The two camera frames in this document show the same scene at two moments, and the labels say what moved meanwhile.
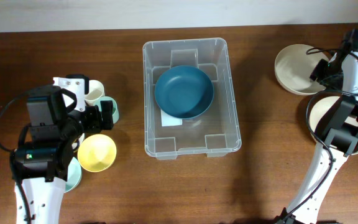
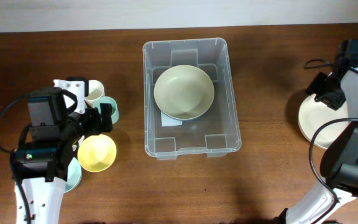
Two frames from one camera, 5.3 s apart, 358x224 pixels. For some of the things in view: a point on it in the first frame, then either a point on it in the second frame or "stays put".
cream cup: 96,90 stays put
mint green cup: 115,107 stays put
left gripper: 95,123 stays put
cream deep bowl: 294,66 -> 183,92
